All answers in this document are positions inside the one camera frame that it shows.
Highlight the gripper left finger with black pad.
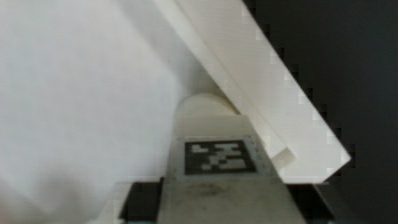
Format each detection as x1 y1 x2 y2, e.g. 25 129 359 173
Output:
86 176 166 224

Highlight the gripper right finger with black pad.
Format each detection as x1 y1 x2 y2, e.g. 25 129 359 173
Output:
286 184 336 224

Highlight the white table leg with tag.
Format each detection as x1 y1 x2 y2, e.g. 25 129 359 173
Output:
157 93 306 224

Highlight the white square table top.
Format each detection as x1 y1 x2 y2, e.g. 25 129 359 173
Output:
0 0 350 224

